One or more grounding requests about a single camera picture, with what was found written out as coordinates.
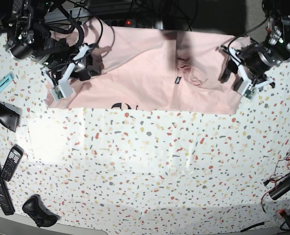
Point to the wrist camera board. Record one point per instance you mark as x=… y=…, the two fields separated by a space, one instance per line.
x=250 y=93
x=56 y=93

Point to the pink T-shirt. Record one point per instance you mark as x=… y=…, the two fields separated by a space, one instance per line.
x=151 y=69

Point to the black game controller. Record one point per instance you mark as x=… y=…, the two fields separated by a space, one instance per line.
x=36 y=210

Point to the black cordless phone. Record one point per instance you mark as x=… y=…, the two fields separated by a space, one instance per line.
x=12 y=162

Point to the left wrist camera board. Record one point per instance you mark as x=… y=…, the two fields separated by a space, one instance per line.
x=250 y=93

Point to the black cylinder tool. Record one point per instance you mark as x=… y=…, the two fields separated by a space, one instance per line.
x=282 y=188

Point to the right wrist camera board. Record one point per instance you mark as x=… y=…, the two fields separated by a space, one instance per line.
x=56 y=93

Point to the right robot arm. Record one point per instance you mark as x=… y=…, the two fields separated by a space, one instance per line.
x=62 y=52

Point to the light blue highlighter pen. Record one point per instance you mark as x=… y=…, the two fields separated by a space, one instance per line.
x=6 y=81

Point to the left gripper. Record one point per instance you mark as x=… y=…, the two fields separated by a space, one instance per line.
x=248 y=66

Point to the black power strip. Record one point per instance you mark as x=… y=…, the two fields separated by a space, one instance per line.
x=121 y=22

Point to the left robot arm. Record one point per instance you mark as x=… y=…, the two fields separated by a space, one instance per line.
x=276 y=46

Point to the terrazzo patterned table cloth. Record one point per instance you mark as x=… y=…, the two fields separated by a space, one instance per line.
x=148 y=173

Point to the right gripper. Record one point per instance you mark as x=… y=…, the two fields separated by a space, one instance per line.
x=82 y=66

